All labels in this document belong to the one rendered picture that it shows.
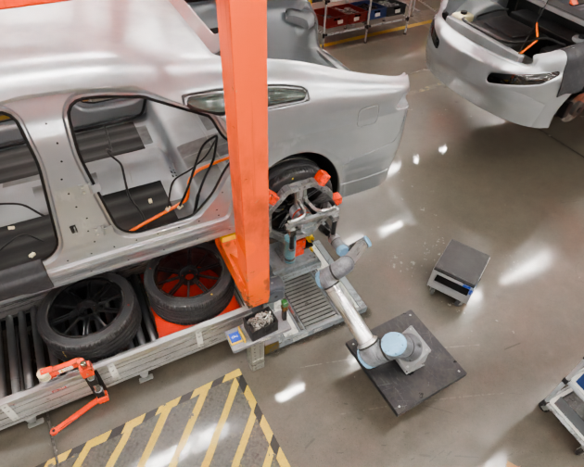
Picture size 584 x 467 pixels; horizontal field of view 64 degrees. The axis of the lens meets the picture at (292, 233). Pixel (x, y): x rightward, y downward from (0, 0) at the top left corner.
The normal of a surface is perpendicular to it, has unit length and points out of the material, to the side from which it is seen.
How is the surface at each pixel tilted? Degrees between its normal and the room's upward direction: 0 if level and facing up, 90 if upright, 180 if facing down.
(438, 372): 0
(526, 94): 89
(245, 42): 90
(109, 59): 16
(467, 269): 0
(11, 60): 8
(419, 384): 0
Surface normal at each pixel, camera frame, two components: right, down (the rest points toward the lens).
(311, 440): 0.03, -0.69
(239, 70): 0.44, 0.65
